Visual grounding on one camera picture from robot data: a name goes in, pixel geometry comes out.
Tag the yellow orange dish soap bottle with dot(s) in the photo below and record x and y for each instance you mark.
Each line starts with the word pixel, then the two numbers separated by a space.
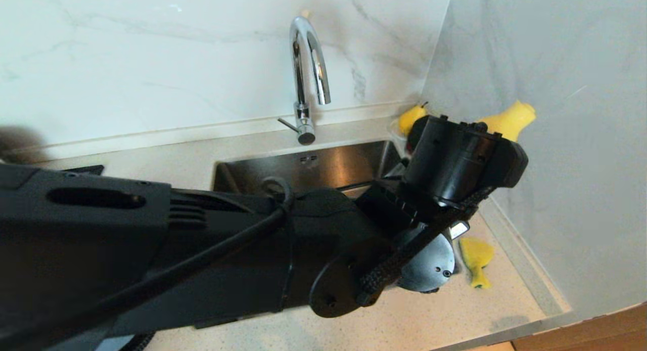
pixel 513 119

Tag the chrome gooseneck faucet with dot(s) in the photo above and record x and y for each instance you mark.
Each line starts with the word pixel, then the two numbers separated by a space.
pixel 301 78

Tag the light wooden cabinet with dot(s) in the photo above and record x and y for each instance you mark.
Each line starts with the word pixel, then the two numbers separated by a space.
pixel 606 331

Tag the black glass cooktop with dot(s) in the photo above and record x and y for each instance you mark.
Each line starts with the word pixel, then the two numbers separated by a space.
pixel 91 169

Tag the stainless steel sink basin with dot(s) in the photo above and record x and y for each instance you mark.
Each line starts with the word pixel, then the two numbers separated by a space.
pixel 328 169

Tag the yellow pear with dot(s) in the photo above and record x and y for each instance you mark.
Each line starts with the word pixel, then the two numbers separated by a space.
pixel 408 121

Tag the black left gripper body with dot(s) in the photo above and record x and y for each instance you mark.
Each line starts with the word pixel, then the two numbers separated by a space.
pixel 455 159

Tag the yellow green sponge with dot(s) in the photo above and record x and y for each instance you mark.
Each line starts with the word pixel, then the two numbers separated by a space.
pixel 477 255

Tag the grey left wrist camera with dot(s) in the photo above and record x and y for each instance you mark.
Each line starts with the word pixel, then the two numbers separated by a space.
pixel 459 230

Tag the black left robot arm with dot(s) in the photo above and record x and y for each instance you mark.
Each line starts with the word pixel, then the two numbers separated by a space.
pixel 101 250

